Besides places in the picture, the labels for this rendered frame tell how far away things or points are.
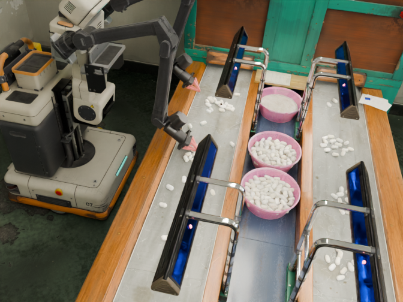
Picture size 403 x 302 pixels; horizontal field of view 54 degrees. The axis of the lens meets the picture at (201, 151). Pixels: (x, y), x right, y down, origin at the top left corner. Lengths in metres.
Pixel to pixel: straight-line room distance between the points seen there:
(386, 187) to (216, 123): 0.89
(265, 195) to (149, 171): 0.54
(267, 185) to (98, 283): 0.85
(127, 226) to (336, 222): 0.87
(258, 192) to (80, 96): 1.06
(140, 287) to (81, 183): 1.13
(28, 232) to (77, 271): 0.44
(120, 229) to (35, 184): 1.07
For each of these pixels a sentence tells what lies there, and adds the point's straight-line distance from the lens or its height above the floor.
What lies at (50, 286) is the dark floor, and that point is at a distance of 2.44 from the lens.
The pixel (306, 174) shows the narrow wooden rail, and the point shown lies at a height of 0.76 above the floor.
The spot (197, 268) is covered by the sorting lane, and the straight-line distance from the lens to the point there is 1.54.
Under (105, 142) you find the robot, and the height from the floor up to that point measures 0.28.
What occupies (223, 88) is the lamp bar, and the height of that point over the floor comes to 1.09.
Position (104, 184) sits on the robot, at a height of 0.28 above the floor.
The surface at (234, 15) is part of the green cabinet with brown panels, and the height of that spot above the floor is 1.09.
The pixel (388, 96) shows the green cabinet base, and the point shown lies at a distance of 2.75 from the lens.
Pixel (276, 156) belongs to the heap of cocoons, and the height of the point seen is 0.73.
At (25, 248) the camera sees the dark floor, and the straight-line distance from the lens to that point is 2.63.
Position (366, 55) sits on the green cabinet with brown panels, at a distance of 2.60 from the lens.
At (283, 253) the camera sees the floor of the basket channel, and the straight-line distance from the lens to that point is 1.71.
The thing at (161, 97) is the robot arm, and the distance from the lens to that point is 1.79.
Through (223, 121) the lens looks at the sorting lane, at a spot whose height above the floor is 0.74.
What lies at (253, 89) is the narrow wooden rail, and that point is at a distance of 2.41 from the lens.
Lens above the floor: 2.06
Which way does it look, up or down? 42 degrees down
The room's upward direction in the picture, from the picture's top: 4 degrees clockwise
